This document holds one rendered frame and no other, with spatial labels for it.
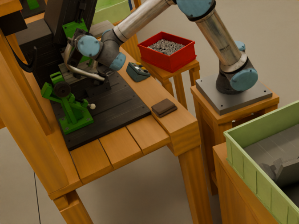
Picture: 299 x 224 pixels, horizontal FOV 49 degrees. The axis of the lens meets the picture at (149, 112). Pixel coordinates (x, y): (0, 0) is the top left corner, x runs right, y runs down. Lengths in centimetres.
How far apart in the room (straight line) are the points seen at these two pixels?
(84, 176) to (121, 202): 104
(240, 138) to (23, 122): 81
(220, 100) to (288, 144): 38
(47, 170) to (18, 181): 165
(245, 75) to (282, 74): 198
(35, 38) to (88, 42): 62
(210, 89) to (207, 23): 48
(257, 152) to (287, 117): 19
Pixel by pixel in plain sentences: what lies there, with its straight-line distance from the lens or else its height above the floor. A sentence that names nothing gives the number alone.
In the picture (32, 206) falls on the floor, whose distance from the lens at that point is 270.
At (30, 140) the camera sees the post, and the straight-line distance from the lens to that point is 123.
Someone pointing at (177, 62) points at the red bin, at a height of 85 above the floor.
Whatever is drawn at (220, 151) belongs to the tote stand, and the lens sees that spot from 146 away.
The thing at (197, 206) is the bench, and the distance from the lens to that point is 185.
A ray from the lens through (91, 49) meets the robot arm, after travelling 125.
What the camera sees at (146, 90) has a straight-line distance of 172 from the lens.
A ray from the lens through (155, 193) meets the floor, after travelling 238.
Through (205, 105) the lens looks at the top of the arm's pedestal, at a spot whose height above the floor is 85.
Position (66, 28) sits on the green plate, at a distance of 177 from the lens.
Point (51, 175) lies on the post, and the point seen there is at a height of 96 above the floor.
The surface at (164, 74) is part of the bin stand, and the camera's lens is 200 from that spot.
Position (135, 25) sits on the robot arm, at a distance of 136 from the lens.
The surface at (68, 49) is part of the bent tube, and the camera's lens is 174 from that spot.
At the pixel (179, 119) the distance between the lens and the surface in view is 147.
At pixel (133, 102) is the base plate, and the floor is 90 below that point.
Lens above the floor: 183
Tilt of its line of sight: 37 degrees down
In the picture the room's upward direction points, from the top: 15 degrees counter-clockwise
